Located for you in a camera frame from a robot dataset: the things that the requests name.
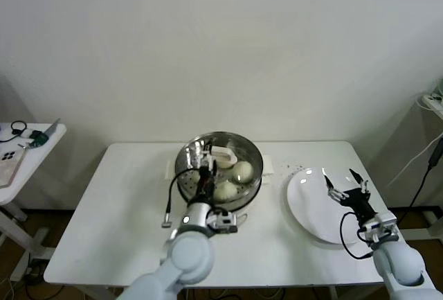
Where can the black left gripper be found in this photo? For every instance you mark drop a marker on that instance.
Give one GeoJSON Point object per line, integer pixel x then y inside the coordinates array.
{"type": "Point", "coordinates": [206, 185]}

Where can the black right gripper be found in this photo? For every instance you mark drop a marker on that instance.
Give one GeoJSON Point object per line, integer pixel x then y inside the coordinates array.
{"type": "Point", "coordinates": [358, 206]}

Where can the white steamed baozi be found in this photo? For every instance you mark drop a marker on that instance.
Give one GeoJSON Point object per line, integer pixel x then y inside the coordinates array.
{"type": "Point", "coordinates": [225, 191]}
{"type": "Point", "coordinates": [241, 172]}
{"type": "Point", "coordinates": [223, 167]}

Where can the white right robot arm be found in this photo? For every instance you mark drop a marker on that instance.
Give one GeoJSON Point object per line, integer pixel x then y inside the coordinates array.
{"type": "Point", "coordinates": [398, 265]}

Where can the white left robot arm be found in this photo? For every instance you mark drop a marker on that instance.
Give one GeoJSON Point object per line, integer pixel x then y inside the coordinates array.
{"type": "Point", "coordinates": [190, 255]}

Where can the perforated steel steamer basket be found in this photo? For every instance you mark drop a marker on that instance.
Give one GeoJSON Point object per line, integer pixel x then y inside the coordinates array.
{"type": "Point", "coordinates": [251, 194]}

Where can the white round plate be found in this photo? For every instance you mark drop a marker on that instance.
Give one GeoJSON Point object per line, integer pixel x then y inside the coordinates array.
{"type": "Point", "coordinates": [304, 203]}

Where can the white electric cooker base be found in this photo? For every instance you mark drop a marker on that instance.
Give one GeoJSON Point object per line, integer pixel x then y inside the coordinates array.
{"type": "Point", "coordinates": [268, 168]}

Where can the black power adapter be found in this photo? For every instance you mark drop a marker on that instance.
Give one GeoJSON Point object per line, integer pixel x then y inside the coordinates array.
{"type": "Point", "coordinates": [435, 154]}

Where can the white main table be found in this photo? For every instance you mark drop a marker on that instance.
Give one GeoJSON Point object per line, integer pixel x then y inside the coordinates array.
{"type": "Point", "coordinates": [277, 262]}

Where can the white power strip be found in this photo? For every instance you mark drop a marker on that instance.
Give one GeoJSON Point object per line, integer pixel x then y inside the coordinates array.
{"type": "Point", "coordinates": [432, 100]}

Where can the white side table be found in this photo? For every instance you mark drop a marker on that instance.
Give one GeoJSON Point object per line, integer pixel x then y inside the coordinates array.
{"type": "Point", "coordinates": [34, 161]}

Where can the phone in clear case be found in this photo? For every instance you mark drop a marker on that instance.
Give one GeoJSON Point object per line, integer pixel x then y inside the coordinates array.
{"type": "Point", "coordinates": [7, 166]}

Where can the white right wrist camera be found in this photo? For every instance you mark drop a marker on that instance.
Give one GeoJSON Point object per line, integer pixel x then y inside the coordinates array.
{"type": "Point", "coordinates": [384, 222]}

